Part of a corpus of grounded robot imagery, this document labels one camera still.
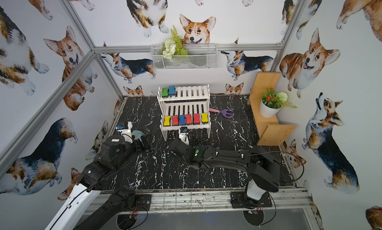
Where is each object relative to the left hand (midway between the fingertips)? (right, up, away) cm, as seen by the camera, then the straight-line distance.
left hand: (143, 131), depth 71 cm
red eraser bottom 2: (+20, +4, +20) cm, 28 cm away
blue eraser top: (+11, +22, +14) cm, 28 cm away
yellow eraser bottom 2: (+30, +6, +20) cm, 36 cm away
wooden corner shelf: (+67, -3, +13) cm, 69 cm away
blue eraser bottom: (+17, +4, +19) cm, 25 cm away
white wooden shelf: (+17, +11, +27) cm, 34 cm away
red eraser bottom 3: (+25, +5, +20) cm, 32 cm away
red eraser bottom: (+12, +4, +19) cm, 23 cm away
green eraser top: (+8, +20, +13) cm, 25 cm away
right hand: (+15, -6, +10) cm, 19 cm away
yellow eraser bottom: (+7, +4, +19) cm, 21 cm away
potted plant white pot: (+70, +14, +19) cm, 74 cm away
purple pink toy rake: (+46, +8, +40) cm, 61 cm away
